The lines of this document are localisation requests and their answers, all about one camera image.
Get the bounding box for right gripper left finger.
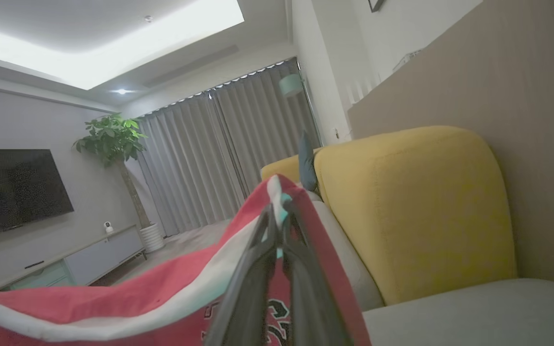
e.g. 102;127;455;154
202;204;277;346

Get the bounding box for big yellow sofa back cushion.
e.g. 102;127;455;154
314;126;518;306

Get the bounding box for large grey sofa seat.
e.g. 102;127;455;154
363;278;554;346

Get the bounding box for dark teal throw pillow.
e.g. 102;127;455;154
298;131;319;193

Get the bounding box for bright ceiling light panel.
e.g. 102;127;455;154
0;0;245;91

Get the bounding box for low white television cabinet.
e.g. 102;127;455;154
0;224;146;293

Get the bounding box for floor lamp with teal shade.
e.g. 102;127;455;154
278;62;325;147

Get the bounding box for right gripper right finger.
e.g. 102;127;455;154
282;199;354;346

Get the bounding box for black flat screen television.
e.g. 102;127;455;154
0;149;75;241

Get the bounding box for red garment with white band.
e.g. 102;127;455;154
0;174;372;346

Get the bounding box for grey pleated curtain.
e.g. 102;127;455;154
211;58;324;198
135;91;250;237

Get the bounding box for small yellow sofa back cushion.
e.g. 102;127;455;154
260;148;324;186

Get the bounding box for green potted tree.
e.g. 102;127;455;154
72;113;152;227

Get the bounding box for white ribbed plant pot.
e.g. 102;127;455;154
139;222;166;253

